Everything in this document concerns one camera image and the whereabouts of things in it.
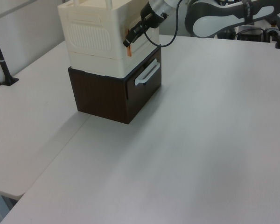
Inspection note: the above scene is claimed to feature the black camera stand pole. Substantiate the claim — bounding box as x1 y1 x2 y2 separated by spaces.
0 14 20 87

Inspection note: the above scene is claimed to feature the white drawer handle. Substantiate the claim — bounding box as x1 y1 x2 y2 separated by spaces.
134 58 161 86

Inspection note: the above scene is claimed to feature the black box with yellow button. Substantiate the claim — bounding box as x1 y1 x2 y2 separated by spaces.
265 20 279 43

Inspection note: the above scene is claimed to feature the dark brown drawer cabinet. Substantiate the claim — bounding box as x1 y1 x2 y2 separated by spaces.
67 48 163 125

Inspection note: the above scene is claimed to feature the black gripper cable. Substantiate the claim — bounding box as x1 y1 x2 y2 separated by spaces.
143 0 185 48

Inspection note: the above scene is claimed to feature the dark brown drawer front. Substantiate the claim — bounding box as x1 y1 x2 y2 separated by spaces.
124 48 163 125

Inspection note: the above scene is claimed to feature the translucent cabinet door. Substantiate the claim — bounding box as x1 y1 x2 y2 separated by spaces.
126 14 161 58

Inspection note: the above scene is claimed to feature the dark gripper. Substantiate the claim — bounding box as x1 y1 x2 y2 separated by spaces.
122 2 167 49

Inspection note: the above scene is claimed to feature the cream plastic storage cabinet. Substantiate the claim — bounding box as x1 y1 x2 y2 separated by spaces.
57 0 161 79

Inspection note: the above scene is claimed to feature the orange door pull tab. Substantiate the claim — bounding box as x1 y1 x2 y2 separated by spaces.
126 28 133 57

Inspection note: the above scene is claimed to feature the black arm strap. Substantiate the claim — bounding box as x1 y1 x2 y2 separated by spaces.
241 0 255 24

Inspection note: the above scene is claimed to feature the black electronics box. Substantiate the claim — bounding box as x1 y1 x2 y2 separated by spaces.
237 26 265 42

